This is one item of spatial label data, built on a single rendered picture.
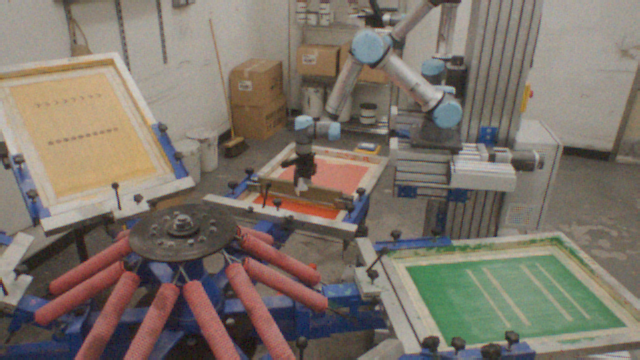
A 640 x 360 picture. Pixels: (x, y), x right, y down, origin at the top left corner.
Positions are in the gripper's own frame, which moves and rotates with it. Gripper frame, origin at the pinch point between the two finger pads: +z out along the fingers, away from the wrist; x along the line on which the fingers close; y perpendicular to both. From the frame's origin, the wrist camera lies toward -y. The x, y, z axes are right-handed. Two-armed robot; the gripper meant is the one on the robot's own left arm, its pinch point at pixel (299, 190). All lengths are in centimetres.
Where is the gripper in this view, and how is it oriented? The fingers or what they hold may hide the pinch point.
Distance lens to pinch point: 217.3
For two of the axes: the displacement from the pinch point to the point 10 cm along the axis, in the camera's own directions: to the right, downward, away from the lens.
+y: 9.3, 1.7, -3.2
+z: -0.1, 9.0, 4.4
